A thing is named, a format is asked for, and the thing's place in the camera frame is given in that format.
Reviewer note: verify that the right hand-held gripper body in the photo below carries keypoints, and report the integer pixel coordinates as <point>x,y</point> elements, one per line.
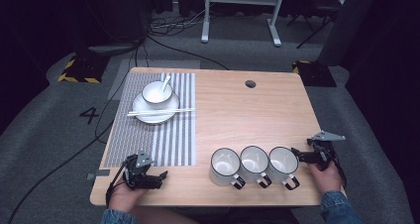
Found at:
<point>325,151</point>

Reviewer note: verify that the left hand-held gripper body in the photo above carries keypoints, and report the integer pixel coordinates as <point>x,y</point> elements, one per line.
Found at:
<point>138,176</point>

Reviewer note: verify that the white mug black rim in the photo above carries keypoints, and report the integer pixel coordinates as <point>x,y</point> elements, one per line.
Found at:
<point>254,161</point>
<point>282,162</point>
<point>225,164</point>

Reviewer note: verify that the person's left hand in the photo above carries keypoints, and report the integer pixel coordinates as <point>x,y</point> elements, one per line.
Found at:
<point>124,197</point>

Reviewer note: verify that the person's right hand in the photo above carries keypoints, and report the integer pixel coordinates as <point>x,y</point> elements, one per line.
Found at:
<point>325,179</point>

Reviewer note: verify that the grey striped placemat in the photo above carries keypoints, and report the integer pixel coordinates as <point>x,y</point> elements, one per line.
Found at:
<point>171,141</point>

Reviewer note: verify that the grey tape strip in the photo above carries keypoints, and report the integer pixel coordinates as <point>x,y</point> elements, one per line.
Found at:
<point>99,173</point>

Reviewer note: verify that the white plate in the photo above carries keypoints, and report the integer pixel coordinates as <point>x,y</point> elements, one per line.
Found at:
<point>150,117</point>

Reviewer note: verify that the white chopstick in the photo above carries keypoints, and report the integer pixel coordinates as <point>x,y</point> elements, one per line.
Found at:
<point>185,110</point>
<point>138,114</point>

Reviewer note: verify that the white bowl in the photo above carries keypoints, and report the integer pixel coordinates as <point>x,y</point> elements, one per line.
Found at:
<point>155,95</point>

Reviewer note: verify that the white spoon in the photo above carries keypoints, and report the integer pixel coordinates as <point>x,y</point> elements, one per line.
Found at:
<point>166,81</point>

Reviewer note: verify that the grey upright panel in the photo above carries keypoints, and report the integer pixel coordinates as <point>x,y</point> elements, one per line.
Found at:
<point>346,25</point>

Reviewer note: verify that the dark tripod stand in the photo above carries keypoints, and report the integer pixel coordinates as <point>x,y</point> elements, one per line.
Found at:
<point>312,19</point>

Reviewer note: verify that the black yellow striped base plate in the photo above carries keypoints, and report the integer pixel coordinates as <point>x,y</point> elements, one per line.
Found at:
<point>82,70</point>
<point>315,73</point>

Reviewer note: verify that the white desk frame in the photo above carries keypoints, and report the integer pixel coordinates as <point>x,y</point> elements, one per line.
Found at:
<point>206,19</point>

